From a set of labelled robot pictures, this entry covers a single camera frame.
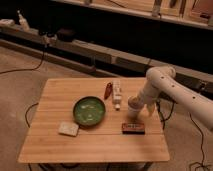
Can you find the white spray bottle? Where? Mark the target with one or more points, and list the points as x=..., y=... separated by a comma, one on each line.
x=23, y=22

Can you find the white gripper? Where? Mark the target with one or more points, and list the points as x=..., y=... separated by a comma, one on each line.
x=145, y=100

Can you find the brown rectangular box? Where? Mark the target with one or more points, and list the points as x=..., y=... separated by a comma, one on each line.
x=133, y=128

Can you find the white tube bottle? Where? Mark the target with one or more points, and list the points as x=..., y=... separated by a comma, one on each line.
x=117, y=97

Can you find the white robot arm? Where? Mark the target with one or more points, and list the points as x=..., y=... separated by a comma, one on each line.
x=161, y=79

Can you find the beige sponge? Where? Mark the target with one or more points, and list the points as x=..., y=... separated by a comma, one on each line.
x=68, y=128

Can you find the wooden shelf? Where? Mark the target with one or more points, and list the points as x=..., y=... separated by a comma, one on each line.
x=180, y=13

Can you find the red-brown oblong object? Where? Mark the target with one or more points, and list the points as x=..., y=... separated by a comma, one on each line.
x=108, y=90

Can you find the green ceramic bowl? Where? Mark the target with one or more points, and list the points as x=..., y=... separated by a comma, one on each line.
x=89, y=111

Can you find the black device on ledge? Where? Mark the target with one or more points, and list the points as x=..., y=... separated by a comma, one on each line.
x=65, y=35

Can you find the wooden table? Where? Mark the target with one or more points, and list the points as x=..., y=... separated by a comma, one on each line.
x=100, y=143

